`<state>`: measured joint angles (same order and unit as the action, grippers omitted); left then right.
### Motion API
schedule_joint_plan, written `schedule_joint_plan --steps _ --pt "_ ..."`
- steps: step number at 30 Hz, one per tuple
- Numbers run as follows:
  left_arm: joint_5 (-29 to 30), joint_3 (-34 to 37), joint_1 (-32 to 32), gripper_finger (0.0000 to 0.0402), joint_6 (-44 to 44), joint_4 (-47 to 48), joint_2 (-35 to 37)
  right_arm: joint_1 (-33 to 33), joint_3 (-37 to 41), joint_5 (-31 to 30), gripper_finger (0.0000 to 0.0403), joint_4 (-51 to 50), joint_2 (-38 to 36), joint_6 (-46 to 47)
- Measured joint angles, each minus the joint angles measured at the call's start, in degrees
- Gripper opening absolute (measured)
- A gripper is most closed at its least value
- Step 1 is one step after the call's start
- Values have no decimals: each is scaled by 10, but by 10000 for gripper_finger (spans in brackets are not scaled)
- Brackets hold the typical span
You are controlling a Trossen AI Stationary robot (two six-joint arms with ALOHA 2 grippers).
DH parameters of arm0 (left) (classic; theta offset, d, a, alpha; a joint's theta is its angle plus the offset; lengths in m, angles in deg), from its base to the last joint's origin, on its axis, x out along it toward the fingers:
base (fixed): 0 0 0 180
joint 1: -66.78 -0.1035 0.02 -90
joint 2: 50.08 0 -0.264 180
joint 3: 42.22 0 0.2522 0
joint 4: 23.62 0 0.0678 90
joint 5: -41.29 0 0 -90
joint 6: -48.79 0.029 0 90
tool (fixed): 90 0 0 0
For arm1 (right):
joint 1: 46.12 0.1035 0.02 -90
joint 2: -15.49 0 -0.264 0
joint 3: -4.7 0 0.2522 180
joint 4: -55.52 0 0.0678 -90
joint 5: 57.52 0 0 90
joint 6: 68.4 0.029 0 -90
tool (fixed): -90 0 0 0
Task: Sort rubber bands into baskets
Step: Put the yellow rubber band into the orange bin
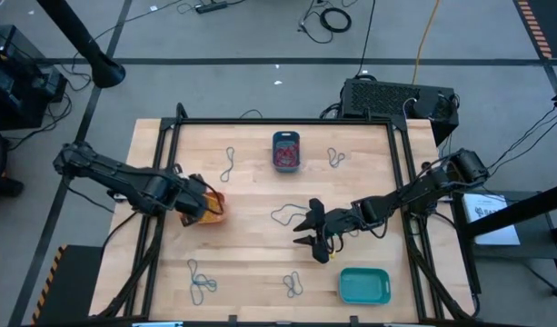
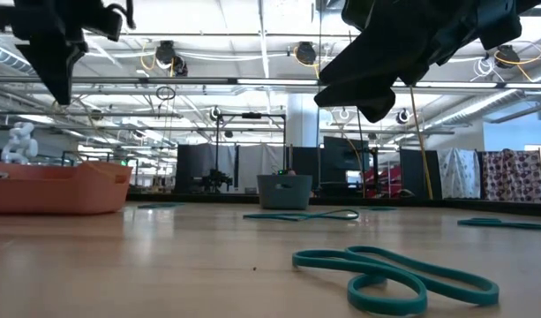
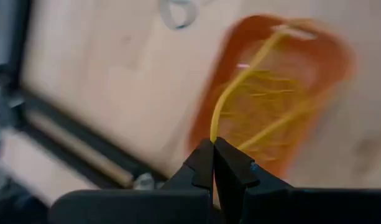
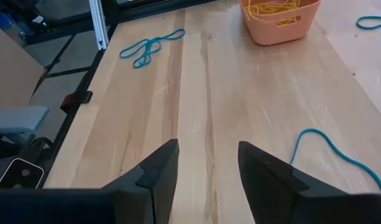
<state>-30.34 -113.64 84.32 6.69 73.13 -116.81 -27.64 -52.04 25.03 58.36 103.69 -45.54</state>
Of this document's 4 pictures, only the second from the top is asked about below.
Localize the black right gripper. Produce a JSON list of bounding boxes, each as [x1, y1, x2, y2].
[[314, 0, 478, 124]]

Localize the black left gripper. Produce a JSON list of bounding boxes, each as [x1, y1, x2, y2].
[[0, 0, 88, 105]]

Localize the black monitor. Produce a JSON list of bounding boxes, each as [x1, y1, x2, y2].
[[321, 135, 371, 173]]

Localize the white pillar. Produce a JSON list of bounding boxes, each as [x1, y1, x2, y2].
[[287, 92, 319, 149]]

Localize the white robot figure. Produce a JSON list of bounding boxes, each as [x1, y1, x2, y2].
[[0, 121, 40, 165]]

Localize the long overhead light bar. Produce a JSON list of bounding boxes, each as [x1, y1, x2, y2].
[[0, 75, 541, 89]]

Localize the black partition screen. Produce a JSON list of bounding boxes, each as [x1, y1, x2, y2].
[[400, 148, 441, 200]]

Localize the black panel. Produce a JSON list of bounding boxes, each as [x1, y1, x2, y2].
[[290, 146, 319, 177]]

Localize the white patterned cloth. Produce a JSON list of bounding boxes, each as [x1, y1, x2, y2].
[[437, 148, 482, 200]]

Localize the orange plastic basket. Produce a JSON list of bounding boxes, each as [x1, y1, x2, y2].
[[0, 160, 133, 216]]

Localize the grey-teal plastic basket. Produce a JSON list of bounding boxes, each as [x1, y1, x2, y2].
[[256, 174, 314, 211]]

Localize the dark curtain panel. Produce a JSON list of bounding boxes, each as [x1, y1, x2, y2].
[[176, 143, 218, 194]]

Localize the dark circle-patterned cloth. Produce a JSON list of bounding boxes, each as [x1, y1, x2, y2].
[[480, 149, 541, 203]]

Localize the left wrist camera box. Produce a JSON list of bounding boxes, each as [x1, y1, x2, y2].
[[82, 2, 125, 43]]

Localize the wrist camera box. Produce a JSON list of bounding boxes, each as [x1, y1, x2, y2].
[[82, 2, 125, 43], [477, 0, 522, 50]]

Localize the black hanging cable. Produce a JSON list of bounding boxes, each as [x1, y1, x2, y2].
[[355, 112, 367, 199]]

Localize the black ceiling cable reel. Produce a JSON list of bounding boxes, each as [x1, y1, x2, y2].
[[154, 39, 190, 77], [493, 46, 522, 70], [294, 41, 319, 67]]

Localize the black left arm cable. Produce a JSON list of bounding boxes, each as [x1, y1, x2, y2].
[[106, 0, 137, 30]]

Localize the red frame object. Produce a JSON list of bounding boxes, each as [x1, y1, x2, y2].
[[364, 165, 402, 198]]

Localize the yellow hanging cable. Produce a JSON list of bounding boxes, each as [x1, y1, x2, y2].
[[409, 83, 434, 200]]

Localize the black metal frame rig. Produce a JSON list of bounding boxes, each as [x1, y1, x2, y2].
[[214, 111, 288, 194]]

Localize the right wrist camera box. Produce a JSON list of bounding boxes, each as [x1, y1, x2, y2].
[[477, 0, 522, 50]]

